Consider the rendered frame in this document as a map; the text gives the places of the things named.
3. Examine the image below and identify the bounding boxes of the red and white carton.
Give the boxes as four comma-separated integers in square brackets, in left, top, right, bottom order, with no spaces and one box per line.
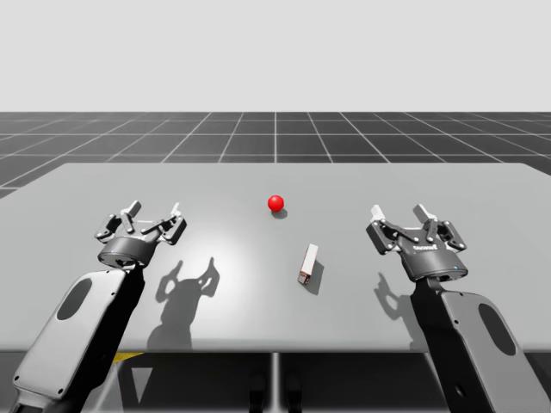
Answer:
[296,243,320,287]

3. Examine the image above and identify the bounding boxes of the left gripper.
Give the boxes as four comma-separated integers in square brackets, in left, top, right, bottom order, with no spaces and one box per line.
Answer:
[93,200,189,271]

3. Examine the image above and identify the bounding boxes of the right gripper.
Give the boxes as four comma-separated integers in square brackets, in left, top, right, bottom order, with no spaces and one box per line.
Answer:
[365,203,468,283]

